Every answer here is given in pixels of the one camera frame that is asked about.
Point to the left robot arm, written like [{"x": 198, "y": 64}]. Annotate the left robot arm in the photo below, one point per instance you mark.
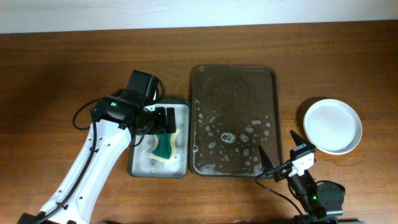
[{"x": 115, "y": 121}]

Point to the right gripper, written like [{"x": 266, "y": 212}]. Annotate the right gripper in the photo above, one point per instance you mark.
[{"x": 267, "y": 163}]

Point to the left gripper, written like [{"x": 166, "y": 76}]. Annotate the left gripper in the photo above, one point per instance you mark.
[{"x": 161, "y": 127}]

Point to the large brown tray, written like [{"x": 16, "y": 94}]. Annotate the large brown tray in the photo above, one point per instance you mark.
[{"x": 234, "y": 108}]

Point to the green yellow sponge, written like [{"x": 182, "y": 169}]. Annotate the green yellow sponge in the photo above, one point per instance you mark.
[{"x": 164, "y": 149}]

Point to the small grey metal tray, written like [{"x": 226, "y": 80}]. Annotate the small grey metal tray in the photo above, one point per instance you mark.
[{"x": 140, "y": 164}]

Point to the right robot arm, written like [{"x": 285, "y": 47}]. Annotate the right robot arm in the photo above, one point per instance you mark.
[{"x": 322, "y": 200}]

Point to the pale green plate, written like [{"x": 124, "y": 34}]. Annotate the pale green plate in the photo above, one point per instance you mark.
[{"x": 333, "y": 126}]

